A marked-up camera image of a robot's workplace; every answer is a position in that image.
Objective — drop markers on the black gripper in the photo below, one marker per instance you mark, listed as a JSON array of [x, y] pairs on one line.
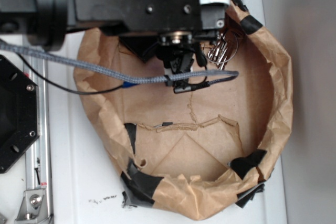
[[148, 17]]

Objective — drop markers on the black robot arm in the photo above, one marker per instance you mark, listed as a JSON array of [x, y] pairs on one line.
[[47, 22]]

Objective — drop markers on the black square box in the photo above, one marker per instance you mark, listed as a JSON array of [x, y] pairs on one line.
[[143, 47]]

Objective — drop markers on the brown paper bag bin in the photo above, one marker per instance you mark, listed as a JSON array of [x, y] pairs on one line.
[[199, 152]]

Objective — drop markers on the silver key bunch on ring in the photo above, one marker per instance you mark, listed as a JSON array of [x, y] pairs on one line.
[[224, 49]]

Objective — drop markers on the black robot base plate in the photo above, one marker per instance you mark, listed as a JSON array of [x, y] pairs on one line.
[[19, 114]]

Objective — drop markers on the aluminium extrusion rail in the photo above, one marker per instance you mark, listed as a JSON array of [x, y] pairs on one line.
[[37, 157]]

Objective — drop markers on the silver corner bracket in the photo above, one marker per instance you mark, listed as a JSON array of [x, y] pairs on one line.
[[33, 208]]

